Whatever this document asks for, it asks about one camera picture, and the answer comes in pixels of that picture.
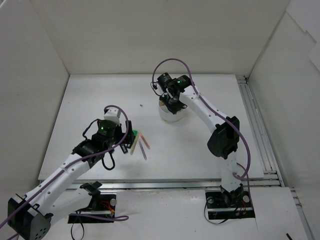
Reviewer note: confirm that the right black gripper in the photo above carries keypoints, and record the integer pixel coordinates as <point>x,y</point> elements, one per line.
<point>173,104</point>

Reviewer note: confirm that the orange gel pen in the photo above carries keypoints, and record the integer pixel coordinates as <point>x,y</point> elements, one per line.
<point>144,140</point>

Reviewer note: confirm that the purple gel pen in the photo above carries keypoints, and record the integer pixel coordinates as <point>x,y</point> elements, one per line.
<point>142,150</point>

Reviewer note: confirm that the white round compartment container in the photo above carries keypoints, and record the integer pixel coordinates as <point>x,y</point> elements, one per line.
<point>168,116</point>

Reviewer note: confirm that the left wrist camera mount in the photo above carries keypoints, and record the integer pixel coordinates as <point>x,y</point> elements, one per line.
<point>112,114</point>

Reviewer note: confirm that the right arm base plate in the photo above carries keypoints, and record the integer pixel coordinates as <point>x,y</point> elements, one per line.
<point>219,212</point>

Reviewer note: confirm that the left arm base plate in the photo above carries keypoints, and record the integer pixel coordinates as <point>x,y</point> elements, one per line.
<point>104,207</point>

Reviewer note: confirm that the yellow black highlighter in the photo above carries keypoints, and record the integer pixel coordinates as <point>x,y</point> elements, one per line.
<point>124,148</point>

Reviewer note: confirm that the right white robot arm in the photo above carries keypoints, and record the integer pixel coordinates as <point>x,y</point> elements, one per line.
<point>223,142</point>

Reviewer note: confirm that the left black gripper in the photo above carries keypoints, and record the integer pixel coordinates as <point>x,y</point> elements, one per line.
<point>127,134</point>

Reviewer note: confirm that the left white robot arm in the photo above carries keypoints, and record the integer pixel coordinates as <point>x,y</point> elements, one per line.
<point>32,215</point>

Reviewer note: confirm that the pale yellow gel pen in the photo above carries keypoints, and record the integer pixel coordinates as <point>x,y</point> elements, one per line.
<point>136,139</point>

